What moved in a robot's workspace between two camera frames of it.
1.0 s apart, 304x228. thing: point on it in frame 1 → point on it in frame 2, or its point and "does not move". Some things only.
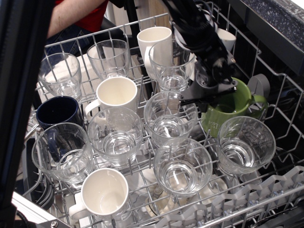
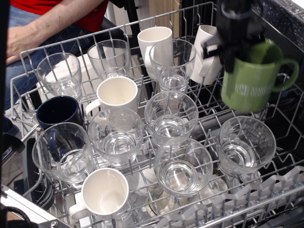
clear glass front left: x=63 y=153 does not move
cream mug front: x=104 y=191 does not move
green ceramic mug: x=240 y=102 → x=249 y=89
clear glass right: x=244 y=144 does not move
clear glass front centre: x=181 y=166 does not move
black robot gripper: x=213 y=77 → x=240 y=23
